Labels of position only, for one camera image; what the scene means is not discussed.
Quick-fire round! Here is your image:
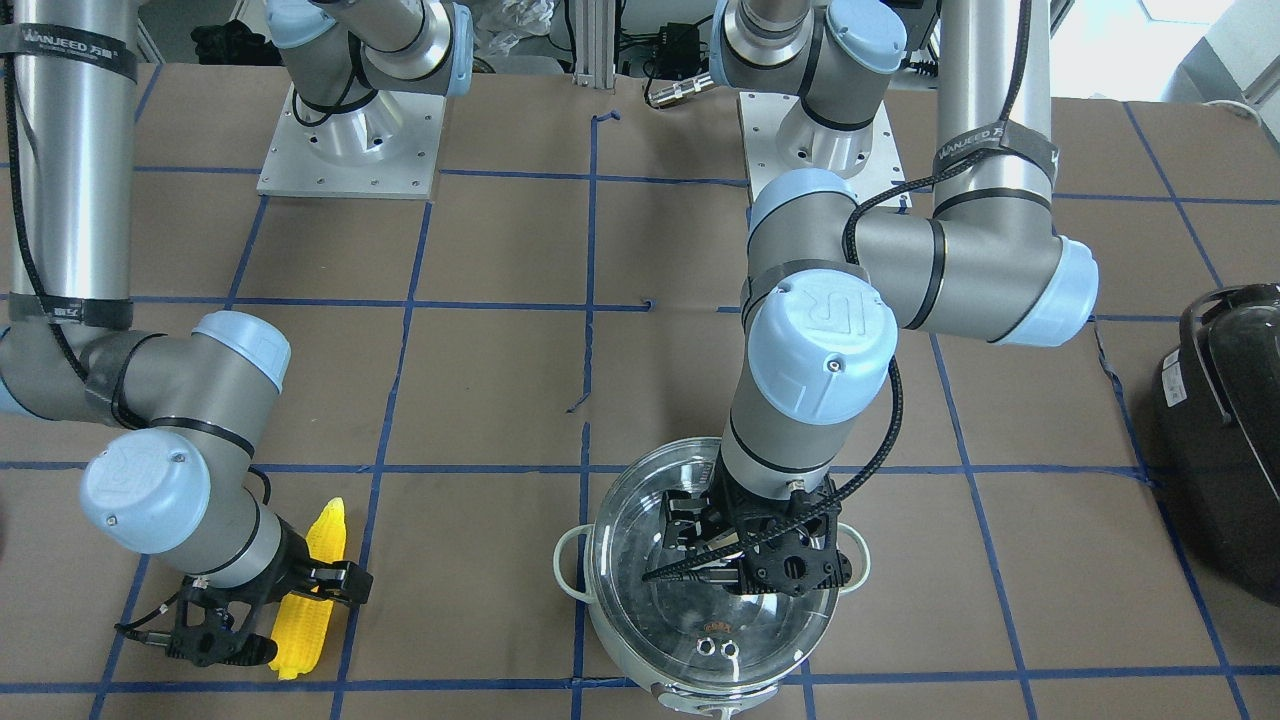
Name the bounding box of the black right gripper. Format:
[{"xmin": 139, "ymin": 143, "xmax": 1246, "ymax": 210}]
[{"xmin": 165, "ymin": 524, "xmax": 374, "ymax": 667}]

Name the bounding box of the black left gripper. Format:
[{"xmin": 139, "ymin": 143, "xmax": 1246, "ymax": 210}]
[{"xmin": 660, "ymin": 470, "xmax": 852, "ymax": 597}]

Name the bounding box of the yellow toy corn cob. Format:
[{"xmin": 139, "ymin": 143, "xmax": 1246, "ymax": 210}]
[{"xmin": 269, "ymin": 497, "xmax": 347, "ymax": 682}]

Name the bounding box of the glass pot lid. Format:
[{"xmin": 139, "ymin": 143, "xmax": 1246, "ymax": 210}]
[{"xmin": 584, "ymin": 437, "xmax": 841, "ymax": 698}]

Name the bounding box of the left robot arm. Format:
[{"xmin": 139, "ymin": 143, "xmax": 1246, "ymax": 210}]
[{"xmin": 643, "ymin": 1, "xmax": 1100, "ymax": 596}]

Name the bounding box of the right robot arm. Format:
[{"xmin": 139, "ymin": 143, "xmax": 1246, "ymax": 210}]
[{"xmin": 3, "ymin": 1, "xmax": 372, "ymax": 676}]

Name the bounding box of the pale green cooking pot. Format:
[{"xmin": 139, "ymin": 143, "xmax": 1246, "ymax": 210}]
[{"xmin": 554, "ymin": 436, "xmax": 872, "ymax": 720}]

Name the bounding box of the black rice cooker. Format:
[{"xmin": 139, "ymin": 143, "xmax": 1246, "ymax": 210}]
[{"xmin": 1153, "ymin": 283, "xmax": 1279, "ymax": 603}]

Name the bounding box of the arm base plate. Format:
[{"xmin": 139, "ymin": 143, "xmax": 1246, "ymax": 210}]
[
  {"xmin": 739, "ymin": 91, "xmax": 906, "ymax": 200},
  {"xmin": 257, "ymin": 91, "xmax": 447, "ymax": 200}
]

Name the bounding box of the aluminium frame post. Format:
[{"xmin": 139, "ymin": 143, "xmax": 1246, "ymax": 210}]
[{"xmin": 566, "ymin": 1, "xmax": 622, "ymax": 94}]

